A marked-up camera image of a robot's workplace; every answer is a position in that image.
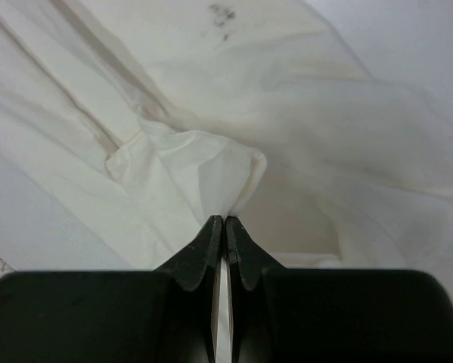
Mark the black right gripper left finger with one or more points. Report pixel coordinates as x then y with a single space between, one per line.
168 314

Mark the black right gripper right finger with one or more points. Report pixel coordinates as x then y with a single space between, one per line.
281 314

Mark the white t shirt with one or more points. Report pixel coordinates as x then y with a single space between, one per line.
124 125

